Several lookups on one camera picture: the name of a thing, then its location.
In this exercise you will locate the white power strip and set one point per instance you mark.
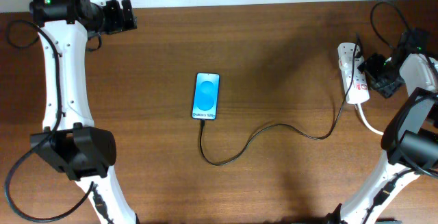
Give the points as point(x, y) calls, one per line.
point(355, 84)

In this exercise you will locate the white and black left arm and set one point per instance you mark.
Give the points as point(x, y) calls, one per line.
point(75, 147)

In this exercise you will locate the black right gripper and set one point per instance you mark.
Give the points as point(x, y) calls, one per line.
point(382, 77)

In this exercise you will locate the blue Galaxy smartphone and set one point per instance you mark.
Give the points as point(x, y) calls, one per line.
point(205, 101)

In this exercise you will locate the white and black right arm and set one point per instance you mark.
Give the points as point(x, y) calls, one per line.
point(408, 150)

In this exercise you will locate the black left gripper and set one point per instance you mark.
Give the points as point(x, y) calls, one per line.
point(118, 24)

